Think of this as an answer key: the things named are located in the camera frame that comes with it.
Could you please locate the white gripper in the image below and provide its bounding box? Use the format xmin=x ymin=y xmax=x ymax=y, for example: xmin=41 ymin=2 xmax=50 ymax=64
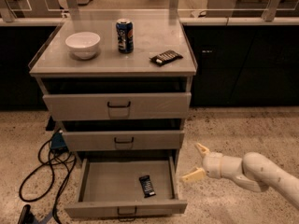
xmin=181 ymin=143 xmax=223 ymax=182

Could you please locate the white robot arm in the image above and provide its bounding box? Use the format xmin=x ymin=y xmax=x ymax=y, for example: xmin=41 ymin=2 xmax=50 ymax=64
xmin=180 ymin=144 xmax=299 ymax=209

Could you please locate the middle grey drawer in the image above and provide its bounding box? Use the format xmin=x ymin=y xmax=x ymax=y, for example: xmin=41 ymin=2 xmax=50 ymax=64
xmin=63 ymin=119 xmax=184 ymax=151

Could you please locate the grey drawer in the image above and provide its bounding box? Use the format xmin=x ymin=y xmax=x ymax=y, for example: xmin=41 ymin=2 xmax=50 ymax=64
xmin=64 ymin=157 xmax=187 ymax=218
xmin=43 ymin=77 xmax=191 ymax=121
xmin=63 ymin=119 xmax=184 ymax=151

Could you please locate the top grey drawer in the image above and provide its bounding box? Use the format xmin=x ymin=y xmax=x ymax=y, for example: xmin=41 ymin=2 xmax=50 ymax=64
xmin=43 ymin=77 xmax=191 ymax=121

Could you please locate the bottom grey drawer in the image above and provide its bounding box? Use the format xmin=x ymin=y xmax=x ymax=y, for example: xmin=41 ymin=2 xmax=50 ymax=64
xmin=64 ymin=157 xmax=187 ymax=218

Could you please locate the grey drawer cabinet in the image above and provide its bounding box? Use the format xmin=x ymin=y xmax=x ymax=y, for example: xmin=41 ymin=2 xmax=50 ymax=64
xmin=30 ymin=10 xmax=196 ymax=163

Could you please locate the dark snack bar on counter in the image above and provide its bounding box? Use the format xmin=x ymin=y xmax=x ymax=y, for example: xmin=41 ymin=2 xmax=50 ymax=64
xmin=150 ymin=50 xmax=183 ymax=66

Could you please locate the blue power box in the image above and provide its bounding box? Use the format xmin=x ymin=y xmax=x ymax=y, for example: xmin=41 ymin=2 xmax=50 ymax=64
xmin=50 ymin=132 xmax=66 ymax=151

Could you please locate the blue pepsi soda can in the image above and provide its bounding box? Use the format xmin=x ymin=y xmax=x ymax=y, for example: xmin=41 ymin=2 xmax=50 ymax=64
xmin=116 ymin=19 xmax=134 ymax=53

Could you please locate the white ceramic bowl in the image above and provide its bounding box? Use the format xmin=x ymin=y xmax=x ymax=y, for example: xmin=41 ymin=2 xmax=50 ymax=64
xmin=65 ymin=32 xmax=101 ymax=60

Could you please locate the black object on floor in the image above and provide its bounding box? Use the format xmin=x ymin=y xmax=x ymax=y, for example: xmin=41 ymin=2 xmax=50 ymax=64
xmin=18 ymin=204 xmax=35 ymax=224

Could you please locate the black floor cable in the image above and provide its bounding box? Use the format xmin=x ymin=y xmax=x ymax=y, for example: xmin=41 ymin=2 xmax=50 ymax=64
xmin=18 ymin=138 xmax=78 ymax=224

